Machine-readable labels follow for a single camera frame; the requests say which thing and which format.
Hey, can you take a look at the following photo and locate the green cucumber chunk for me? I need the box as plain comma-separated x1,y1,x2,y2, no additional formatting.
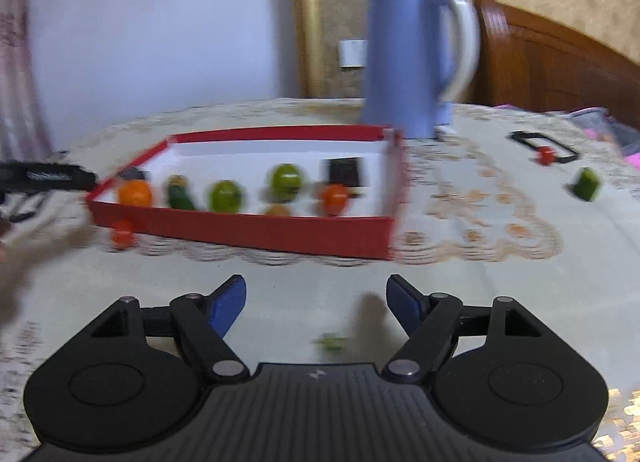
570,167,601,202

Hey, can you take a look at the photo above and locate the black rectangular plastic frame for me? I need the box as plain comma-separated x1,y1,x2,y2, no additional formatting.
509,130,580,164

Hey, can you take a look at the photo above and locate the blue electric kettle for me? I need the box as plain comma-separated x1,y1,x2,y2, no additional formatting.
361,0,480,139

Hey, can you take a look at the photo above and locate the brown kiwi fruit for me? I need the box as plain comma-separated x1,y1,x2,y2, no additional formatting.
264,203,292,217

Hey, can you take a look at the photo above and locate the small red cherry tomato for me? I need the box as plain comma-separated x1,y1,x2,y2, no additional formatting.
111,219,136,251

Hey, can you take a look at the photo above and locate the pink floral curtain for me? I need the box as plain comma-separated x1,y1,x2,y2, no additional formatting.
0,0,52,162

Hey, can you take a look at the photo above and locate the orange tangerine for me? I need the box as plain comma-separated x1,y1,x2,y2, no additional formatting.
117,179,153,208

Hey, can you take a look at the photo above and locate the gold picture frame moulding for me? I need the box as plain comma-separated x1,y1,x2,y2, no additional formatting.
294,0,326,98

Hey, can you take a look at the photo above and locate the person hand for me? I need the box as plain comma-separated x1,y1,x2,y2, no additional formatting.
1,219,29,326

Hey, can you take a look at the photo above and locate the green tomato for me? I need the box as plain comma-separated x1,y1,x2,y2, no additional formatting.
269,163,304,203
207,179,244,214

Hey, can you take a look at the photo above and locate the pink bedding pile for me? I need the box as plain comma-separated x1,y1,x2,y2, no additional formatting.
566,107,639,168

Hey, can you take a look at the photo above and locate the white wall switch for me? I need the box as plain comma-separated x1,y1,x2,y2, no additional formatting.
338,40,368,69

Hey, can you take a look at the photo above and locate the red cherry tomato by frame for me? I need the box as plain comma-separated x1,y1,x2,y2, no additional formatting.
537,146,555,166

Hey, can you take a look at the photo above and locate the green cucumber slice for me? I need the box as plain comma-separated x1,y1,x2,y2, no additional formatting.
166,175,196,211

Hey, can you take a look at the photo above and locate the red shallow cardboard box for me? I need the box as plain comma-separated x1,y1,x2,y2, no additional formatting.
86,125,406,260

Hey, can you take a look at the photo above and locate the red cherry tomato in box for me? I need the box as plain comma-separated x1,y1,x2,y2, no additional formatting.
320,184,349,217

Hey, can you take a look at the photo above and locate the wooden bed headboard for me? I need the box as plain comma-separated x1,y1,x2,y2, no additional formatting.
471,0,639,128

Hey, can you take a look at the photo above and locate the green tomato stem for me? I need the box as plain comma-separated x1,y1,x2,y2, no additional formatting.
314,333,348,356

